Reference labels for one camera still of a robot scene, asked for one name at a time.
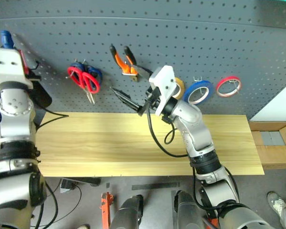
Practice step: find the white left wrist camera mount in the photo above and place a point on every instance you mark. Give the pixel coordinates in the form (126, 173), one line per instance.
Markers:
(7, 71)

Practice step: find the brown cardboard box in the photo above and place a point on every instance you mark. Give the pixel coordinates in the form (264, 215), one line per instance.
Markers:
(274, 155)

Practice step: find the red tape roll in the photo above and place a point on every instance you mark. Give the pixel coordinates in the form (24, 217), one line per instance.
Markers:
(225, 78)

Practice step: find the grey sneaker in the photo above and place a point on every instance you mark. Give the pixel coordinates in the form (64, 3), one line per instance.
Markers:
(277, 202)

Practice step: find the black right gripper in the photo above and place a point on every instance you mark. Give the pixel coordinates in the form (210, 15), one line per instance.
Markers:
(153, 99)

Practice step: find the black floor box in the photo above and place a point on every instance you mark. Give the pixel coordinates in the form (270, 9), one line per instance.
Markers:
(68, 185)

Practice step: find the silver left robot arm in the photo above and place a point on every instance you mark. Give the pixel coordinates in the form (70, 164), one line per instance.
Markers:
(14, 133)

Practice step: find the dark grey rounded shape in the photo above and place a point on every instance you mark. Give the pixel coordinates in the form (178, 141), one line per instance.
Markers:
(127, 212)

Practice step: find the blue tape roll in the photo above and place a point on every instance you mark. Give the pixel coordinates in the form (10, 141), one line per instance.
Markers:
(205, 83)

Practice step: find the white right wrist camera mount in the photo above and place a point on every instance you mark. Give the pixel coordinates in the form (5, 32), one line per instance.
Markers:
(163, 76)

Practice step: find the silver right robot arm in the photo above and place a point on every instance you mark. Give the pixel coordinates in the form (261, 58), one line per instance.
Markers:
(193, 124)

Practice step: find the yellow tape roll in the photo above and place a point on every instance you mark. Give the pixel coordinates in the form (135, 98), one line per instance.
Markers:
(181, 86)

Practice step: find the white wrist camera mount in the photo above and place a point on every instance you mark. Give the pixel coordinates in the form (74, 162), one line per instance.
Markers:
(163, 76)
(7, 71)

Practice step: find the grey metal pegboard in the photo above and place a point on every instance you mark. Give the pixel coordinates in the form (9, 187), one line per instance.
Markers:
(157, 35)

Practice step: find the black table foot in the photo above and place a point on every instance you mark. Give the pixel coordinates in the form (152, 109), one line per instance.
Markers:
(90, 181)

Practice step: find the metal pegboard hook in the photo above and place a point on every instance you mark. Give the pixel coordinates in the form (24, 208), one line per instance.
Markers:
(238, 86)
(197, 78)
(133, 77)

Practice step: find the orange utility knife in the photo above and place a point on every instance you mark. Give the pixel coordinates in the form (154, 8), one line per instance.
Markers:
(106, 210)

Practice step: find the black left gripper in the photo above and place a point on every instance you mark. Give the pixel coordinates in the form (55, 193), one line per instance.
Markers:
(40, 95)

